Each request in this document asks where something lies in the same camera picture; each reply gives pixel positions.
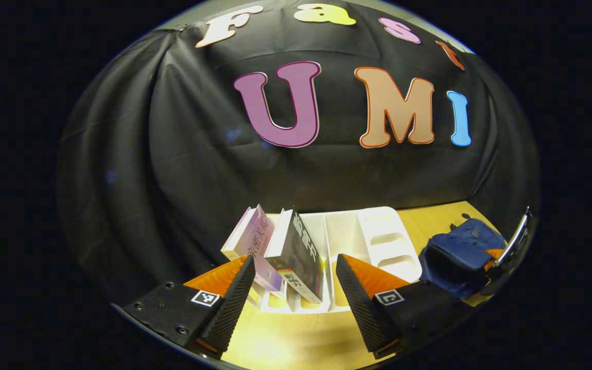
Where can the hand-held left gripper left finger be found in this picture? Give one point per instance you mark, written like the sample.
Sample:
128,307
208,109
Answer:
234,303

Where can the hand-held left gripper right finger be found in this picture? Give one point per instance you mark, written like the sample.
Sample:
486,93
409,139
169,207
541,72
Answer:
360,308

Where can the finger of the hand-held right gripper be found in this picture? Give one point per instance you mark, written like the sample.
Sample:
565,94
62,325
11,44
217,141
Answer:
494,258

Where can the blue schoolbag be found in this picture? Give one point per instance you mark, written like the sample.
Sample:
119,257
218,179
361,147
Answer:
460,252

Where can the white plastic bookshelf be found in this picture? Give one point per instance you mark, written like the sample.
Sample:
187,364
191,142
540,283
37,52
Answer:
378,241

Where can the pink book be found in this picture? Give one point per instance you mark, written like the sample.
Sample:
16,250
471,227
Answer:
255,236

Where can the black book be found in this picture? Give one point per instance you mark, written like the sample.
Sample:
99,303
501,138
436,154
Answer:
298,257

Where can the black backdrop cloth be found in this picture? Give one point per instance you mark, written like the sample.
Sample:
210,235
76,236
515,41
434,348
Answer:
183,169

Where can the black cloth clip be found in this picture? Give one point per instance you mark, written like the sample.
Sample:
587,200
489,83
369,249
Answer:
180,26

